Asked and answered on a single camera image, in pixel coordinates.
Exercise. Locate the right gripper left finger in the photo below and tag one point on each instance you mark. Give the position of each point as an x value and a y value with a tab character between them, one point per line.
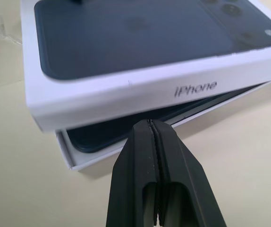
130	189

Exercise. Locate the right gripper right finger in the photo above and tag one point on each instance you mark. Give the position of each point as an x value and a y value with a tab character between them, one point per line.
182	189

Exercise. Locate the white phone box base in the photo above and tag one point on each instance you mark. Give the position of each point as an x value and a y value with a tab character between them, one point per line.
97	157

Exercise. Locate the dark blue smartphone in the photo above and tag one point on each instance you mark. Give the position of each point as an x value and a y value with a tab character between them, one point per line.
97	140

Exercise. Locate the white phone box lid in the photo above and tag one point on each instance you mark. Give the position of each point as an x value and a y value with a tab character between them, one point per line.
102	94

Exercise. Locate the clear plastic film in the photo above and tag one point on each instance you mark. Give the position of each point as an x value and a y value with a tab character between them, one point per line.
1	30

